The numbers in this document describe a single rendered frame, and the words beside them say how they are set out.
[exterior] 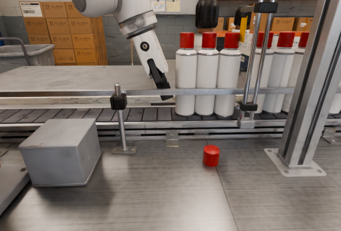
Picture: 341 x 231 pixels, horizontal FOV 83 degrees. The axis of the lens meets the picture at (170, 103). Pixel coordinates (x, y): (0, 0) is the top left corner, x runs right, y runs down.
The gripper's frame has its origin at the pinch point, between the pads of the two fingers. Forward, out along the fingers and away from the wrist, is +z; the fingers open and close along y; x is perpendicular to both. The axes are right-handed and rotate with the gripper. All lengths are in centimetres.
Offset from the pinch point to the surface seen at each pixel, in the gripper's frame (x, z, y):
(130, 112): 11.1, 2.6, 0.7
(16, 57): 154, -36, 165
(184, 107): -3.4, 5.1, -2.5
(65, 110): 28.2, -3.7, 2.2
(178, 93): -3.2, 0.0, -4.5
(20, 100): 38.6, -10.4, 3.4
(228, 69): -15.9, -0.8, -3.1
